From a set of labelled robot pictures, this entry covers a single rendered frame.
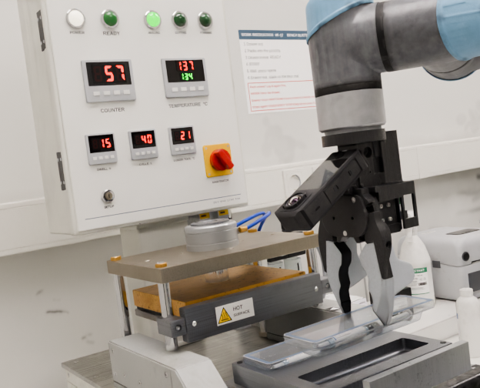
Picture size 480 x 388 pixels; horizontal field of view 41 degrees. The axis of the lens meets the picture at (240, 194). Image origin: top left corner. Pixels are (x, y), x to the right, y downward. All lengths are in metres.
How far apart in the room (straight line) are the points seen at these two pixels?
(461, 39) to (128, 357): 0.58
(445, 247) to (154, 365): 1.10
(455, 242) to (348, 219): 1.06
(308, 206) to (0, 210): 0.76
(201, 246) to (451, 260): 0.96
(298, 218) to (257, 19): 1.09
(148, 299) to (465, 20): 0.57
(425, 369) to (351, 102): 0.29
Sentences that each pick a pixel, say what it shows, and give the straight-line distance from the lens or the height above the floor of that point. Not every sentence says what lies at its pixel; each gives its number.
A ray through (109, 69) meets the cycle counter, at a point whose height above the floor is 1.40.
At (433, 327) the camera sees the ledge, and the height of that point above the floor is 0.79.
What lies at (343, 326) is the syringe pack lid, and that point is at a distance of 0.72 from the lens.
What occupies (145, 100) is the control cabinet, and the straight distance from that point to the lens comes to 1.08.
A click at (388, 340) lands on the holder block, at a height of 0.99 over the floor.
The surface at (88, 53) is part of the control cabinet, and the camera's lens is 1.05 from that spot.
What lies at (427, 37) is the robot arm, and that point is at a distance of 0.70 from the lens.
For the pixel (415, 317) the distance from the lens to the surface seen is 0.79.
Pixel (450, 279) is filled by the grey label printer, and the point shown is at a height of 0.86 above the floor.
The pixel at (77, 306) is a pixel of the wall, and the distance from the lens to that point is 1.40.
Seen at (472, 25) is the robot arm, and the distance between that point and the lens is 0.69.
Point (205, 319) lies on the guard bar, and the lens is 0.86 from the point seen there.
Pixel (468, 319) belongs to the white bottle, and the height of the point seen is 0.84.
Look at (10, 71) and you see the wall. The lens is 1.38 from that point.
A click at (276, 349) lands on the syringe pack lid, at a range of 0.80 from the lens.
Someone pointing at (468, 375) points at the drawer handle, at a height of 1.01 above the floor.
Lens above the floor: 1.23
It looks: 3 degrees down
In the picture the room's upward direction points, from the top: 7 degrees counter-clockwise
